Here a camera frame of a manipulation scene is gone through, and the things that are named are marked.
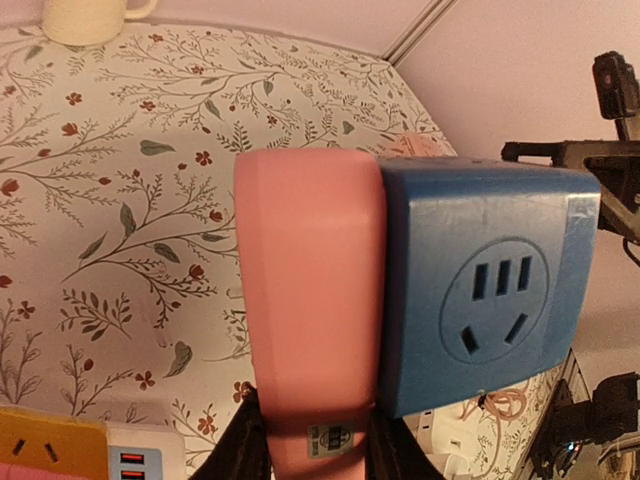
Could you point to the small pink cube socket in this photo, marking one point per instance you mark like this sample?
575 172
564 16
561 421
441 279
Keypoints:
412 144

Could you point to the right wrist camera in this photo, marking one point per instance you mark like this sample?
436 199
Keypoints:
618 93

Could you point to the dark blue cube socket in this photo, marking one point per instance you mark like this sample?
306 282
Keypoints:
487 268

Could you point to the pink plug adapter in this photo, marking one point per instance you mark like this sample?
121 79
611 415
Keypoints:
14 472

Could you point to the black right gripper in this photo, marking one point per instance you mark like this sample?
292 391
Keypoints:
614 163

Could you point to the white charger right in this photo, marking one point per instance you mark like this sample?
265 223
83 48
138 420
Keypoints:
448 441

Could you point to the yellow cube socket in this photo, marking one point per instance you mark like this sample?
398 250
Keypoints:
53 446

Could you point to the pink triangular power socket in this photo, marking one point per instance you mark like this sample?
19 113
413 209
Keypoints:
311 231

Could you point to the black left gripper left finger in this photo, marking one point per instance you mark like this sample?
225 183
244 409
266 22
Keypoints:
242 451

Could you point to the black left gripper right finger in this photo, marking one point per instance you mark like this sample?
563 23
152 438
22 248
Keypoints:
393 453

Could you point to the white power strip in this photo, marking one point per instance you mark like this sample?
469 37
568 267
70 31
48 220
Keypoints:
151 452

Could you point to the cream ceramic mug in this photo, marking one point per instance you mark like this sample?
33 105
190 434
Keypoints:
89 22

